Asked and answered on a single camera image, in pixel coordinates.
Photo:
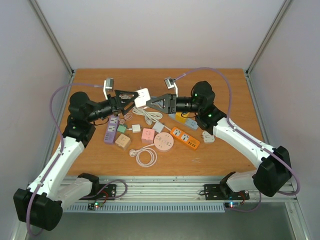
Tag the white cube socket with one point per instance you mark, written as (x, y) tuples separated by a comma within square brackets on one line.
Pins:
[(143, 97)]

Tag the yellow cube socket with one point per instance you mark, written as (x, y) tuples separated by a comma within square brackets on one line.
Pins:
[(182, 117)]

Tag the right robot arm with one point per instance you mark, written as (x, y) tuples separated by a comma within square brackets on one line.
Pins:
[(272, 164)]

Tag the orange power strip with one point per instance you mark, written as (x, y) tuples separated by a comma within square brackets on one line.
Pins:
[(184, 138)]

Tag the green small adapter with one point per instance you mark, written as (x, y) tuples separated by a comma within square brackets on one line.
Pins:
[(121, 129)]

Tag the beige cube socket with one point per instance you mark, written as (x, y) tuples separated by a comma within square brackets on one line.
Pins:
[(123, 141)]

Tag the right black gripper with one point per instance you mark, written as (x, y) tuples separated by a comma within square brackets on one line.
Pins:
[(172, 103)]

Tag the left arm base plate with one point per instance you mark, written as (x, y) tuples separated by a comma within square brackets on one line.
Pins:
[(107, 192)]

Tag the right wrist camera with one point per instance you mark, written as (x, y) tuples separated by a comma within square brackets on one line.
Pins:
[(171, 84)]

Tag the purple power strip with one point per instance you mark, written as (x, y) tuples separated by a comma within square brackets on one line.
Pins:
[(111, 130)]

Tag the white usb charger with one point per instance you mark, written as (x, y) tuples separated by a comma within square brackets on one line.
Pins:
[(136, 128)]

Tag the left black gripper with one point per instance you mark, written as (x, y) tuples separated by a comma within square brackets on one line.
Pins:
[(114, 101)]

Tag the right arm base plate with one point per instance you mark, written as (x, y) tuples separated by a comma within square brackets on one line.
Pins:
[(215, 192)]

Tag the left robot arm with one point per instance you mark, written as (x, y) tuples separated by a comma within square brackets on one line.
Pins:
[(42, 203)]

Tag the grey white plug adapter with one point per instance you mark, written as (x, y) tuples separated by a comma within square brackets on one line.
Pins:
[(158, 127)]

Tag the pink cube socket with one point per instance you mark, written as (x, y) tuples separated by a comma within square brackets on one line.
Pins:
[(147, 136)]

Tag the pink round socket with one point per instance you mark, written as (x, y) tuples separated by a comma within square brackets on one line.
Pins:
[(163, 141)]

